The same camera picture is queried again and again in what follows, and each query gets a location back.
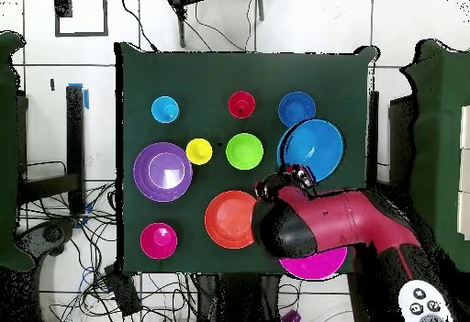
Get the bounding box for small crimson bowl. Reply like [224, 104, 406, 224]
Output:
[140, 222, 178, 261]

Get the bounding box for green bowl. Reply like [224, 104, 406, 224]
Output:
[225, 132, 264, 172]

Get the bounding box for large pink bowl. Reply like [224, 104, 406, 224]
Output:
[277, 246, 349, 281]

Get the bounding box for red cup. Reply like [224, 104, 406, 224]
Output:
[228, 90, 257, 120]

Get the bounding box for large light blue bowl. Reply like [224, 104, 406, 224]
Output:
[276, 117, 346, 183]

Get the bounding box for blue tape strip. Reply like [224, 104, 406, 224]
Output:
[68, 83, 90, 110]

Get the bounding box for black tripod stand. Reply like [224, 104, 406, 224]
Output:
[164, 0, 266, 49]

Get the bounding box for yellow cup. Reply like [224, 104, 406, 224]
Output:
[185, 138, 214, 166]

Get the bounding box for light blue cup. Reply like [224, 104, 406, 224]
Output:
[151, 95, 181, 124]

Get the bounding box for black power strip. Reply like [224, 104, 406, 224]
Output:
[104, 264, 143, 317]

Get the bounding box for black metal frame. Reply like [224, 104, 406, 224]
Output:
[16, 84, 87, 217]
[366, 90, 414, 194]

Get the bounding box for side table with green cloth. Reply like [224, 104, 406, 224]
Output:
[398, 39, 470, 273]
[0, 30, 35, 273]

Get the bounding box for purple bowl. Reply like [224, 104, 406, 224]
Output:
[132, 141, 194, 203]

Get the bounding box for white boxes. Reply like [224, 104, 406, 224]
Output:
[456, 105, 470, 240]

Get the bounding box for dark green tablecloth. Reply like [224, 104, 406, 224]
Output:
[114, 41, 379, 277]

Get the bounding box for small dark blue bowl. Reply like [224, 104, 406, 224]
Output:
[277, 91, 317, 128]

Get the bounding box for orange bowl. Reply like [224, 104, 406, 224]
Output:
[204, 190, 259, 250]

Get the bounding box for small purple object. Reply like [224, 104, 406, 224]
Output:
[280, 308, 302, 322]

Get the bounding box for tangle of black cables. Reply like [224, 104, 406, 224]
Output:
[17, 182, 199, 322]

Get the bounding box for dark square floor frame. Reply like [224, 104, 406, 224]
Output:
[53, 0, 109, 38]

